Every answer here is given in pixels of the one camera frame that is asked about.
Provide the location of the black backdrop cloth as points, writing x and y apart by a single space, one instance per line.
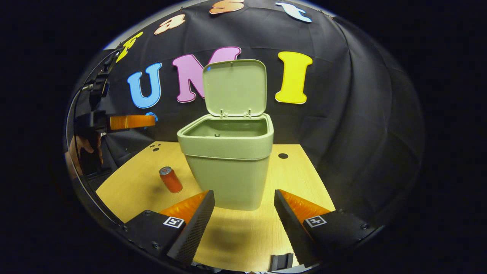
342 114

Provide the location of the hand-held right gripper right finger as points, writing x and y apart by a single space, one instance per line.
289 228

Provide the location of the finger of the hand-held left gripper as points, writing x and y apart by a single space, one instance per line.
129 122

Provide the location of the wooden desktop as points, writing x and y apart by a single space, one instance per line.
236 236

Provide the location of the blue paper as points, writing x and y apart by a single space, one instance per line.
151 114

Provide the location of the green desktop garbage bin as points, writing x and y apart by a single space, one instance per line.
228 171

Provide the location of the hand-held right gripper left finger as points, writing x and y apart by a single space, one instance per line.
196 228

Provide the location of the orange pop can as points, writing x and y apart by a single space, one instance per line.
171 180

